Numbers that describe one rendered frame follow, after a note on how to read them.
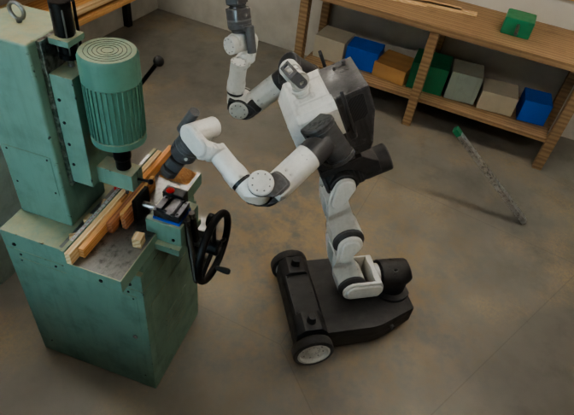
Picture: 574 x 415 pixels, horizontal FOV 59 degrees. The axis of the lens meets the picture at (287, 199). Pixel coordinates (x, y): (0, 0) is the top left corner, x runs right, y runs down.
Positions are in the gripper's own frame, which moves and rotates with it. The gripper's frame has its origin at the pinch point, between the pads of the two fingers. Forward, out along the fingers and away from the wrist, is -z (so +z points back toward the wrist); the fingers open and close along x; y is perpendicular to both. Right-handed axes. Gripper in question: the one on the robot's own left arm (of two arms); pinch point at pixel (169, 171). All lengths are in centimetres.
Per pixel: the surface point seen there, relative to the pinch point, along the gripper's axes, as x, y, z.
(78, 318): -23, -7, -80
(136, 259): -23.4, -9.4, -18.4
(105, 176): -4.3, 16.0, -17.4
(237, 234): 81, -52, -98
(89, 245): -26.3, 5.2, -23.3
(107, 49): -0.2, 34.9, 25.8
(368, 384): 14, -134, -51
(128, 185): -4.3, 7.8, -13.9
